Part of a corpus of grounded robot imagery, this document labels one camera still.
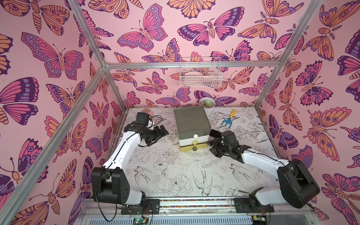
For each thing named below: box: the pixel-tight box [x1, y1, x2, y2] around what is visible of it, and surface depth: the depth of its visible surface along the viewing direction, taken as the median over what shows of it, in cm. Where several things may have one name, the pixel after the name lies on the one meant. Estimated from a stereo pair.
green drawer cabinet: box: [173, 105, 211, 152], surface depth 87 cm
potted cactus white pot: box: [198, 97, 217, 114], surface depth 111 cm
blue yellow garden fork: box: [220, 109, 237, 129], surface depth 114 cm
